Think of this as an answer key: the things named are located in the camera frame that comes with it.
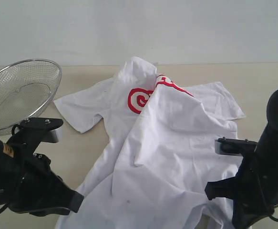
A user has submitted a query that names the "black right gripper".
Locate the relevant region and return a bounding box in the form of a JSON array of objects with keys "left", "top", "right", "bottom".
[{"left": 205, "top": 157, "right": 278, "bottom": 229}]

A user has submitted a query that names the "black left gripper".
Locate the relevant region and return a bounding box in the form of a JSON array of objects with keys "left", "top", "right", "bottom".
[{"left": 0, "top": 153, "right": 84, "bottom": 216}]

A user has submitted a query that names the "white shirt with red print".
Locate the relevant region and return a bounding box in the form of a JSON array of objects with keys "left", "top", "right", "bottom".
[{"left": 54, "top": 57, "right": 244, "bottom": 229}]

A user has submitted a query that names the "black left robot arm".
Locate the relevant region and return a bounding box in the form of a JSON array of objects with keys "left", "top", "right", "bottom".
[{"left": 0, "top": 140, "right": 84, "bottom": 217}]

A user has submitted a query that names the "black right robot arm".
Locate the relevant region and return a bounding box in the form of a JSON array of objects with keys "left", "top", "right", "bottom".
[{"left": 205, "top": 90, "right": 278, "bottom": 229}]

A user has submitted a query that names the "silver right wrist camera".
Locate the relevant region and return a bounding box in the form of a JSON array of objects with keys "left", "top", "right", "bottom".
[{"left": 215, "top": 137, "right": 257, "bottom": 157}]

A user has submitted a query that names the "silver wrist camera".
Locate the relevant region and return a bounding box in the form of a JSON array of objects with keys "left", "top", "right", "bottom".
[
  {"left": 215, "top": 137, "right": 257, "bottom": 157},
  {"left": 7, "top": 117, "right": 63, "bottom": 155}
]

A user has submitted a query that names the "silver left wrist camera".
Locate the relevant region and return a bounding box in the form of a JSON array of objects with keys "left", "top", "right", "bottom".
[{"left": 7, "top": 117, "right": 63, "bottom": 155}]

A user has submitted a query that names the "metal wire mesh basket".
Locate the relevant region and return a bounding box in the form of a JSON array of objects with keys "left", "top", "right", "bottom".
[{"left": 0, "top": 59, "right": 62, "bottom": 135}]

